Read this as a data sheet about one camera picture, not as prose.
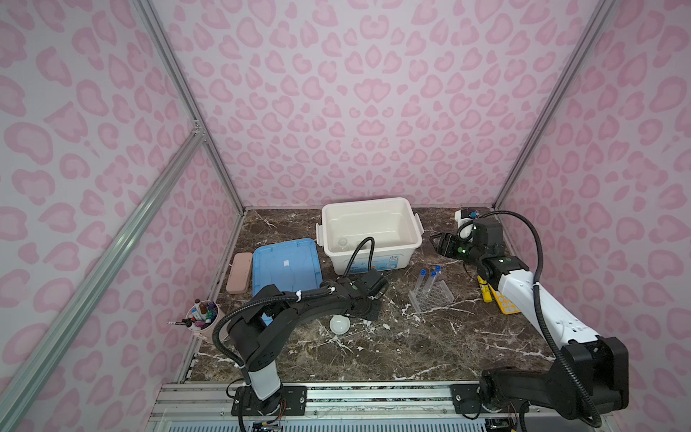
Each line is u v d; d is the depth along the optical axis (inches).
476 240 26.1
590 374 15.5
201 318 31.6
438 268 39.6
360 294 26.1
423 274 39.3
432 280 34.5
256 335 18.6
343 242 38.8
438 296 36.5
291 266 39.8
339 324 33.8
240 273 38.5
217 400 29.5
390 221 42.1
